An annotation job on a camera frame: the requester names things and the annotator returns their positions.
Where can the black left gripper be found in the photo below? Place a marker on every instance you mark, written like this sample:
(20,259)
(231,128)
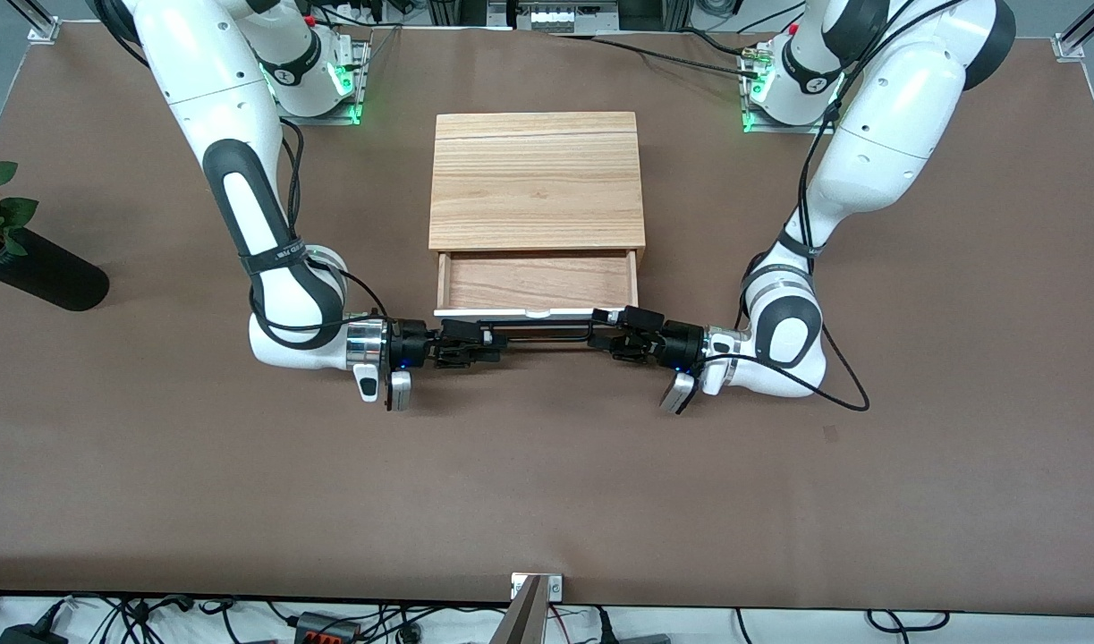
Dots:
(685,343)

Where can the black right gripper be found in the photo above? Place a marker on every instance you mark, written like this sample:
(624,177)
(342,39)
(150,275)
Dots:
(410,342)

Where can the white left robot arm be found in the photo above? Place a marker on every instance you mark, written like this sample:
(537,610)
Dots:
(886,134)

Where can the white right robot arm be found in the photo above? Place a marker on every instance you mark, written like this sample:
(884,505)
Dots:
(233,98)

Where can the light wooden drawer cabinet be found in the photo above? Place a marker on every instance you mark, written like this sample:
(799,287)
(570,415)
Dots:
(538,179)

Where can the black power plug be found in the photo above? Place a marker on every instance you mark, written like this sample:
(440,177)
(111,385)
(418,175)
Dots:
(605,626)

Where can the red and black connector box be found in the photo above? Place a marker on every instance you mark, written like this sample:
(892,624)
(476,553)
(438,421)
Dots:
(327,628)

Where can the silver control device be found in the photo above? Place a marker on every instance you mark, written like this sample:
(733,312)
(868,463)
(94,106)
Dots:
(551,16)

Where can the black vase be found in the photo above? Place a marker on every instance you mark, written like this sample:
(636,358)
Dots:
(46,273)

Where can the black power adapter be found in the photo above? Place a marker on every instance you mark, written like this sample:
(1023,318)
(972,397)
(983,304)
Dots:
(28,633)

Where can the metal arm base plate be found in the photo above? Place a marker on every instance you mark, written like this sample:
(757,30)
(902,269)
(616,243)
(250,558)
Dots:
(752,116)
(354,80)

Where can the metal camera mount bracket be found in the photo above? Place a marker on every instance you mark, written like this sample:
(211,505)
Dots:
(533,608)

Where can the aluminium frame corner profile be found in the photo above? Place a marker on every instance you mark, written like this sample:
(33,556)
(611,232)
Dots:
(1083,31)
(38,22)

